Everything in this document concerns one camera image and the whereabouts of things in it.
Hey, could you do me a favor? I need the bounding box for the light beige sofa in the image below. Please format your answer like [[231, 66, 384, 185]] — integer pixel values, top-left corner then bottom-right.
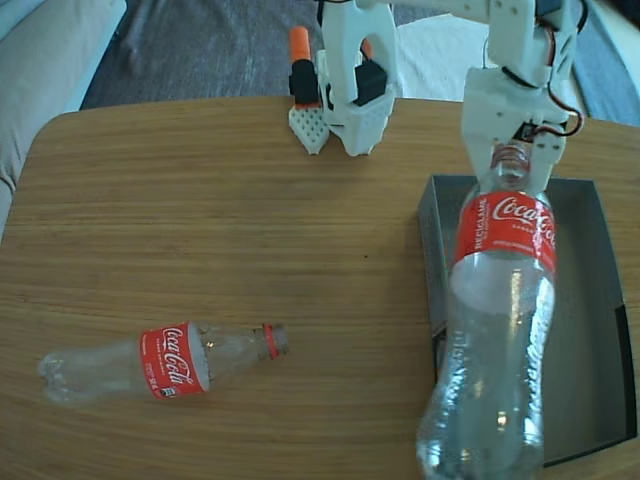
[[0, 0, 129, 241]]

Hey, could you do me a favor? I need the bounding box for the grey cardboard box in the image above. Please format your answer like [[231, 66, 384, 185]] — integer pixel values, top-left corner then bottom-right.
[[417, 173, 639, 469]]

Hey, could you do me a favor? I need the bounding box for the white cloth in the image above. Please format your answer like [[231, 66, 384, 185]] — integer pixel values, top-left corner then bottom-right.
[[394, 17, 589, 119]]

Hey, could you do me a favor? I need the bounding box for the grey rug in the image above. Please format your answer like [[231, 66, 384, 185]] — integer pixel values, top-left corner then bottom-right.
[[79, 0, 640, 126]]

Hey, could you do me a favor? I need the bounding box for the clear bottle Reciclame red label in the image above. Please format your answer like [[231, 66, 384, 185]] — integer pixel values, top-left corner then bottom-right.
[[416, 141, 559, 480]]

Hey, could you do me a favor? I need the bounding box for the clear bottle barcode red label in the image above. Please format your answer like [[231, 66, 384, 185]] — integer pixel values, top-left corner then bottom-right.
[[37, 322, 291, 407]]

